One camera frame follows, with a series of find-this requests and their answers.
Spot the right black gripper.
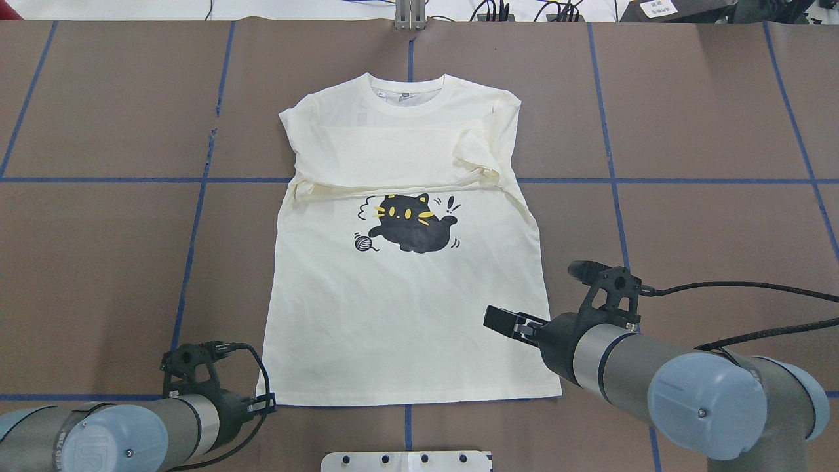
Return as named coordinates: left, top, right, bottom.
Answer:
left=484, top=305, right=600, bottom=386

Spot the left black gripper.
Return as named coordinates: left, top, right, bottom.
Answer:
left=208, top=389, right=277, bottom=447

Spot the cream long-sleeve cat shirt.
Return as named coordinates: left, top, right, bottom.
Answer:
left=256, top=74, right=562, bottom=407

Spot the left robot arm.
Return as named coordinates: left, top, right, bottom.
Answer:
left=1, top=387, right=277, bottom=471

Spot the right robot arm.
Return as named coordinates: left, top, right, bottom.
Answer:
left=484, top=306, right=830, bottom=471

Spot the black power adapter box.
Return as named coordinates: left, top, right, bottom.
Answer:
left=619, top=1, right=737, bottom=24

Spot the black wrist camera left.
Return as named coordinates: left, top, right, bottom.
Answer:
left=160, top=340, right=254, bottom=399

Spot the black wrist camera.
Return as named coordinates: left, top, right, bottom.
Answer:
left=160, top=340, right=254, bottom=399
left=568, top=260, right=654, bottom=330

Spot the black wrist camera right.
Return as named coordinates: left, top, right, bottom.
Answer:
left=568, top=260, right=654, bottom=330

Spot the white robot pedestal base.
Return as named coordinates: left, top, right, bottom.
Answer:
left=320, top=450, right=494, bottom=471

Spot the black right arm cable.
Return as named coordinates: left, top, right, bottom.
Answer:
left=639, top=281, right=839, bottom=351

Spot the aluminium frame post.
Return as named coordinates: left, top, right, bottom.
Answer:
left=393, top=0, right=427, bottom=30

